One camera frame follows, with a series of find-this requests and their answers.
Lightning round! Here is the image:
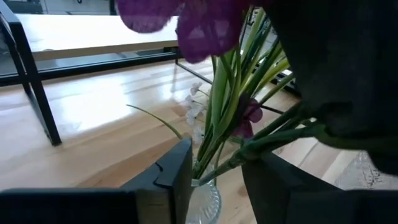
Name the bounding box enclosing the wooden shelf black frame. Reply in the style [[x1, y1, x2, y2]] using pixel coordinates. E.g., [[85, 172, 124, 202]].
[[0, 0, 215, 147]]

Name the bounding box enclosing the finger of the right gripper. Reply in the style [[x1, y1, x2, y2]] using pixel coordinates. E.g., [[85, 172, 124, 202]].
[[266, 0, 398, 175]]

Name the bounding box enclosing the clear glass vase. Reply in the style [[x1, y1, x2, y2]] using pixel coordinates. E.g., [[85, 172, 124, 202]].
[[185, 179, 223, 224], [334, 151, 398, 191]]

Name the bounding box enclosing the purple flower bunch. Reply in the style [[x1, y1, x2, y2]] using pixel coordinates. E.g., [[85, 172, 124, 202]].
[[116, 0, 265, 184]]

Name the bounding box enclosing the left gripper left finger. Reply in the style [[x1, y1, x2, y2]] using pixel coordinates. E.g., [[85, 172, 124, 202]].
[[121, 138, 194, 224]]

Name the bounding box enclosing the blue flower bunch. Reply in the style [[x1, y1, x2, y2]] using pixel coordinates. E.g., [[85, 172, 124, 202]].
[[192, 9, 292, 187]]

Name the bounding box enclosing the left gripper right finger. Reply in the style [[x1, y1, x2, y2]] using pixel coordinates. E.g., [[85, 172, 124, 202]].
[[241, 151, 340, 224]]

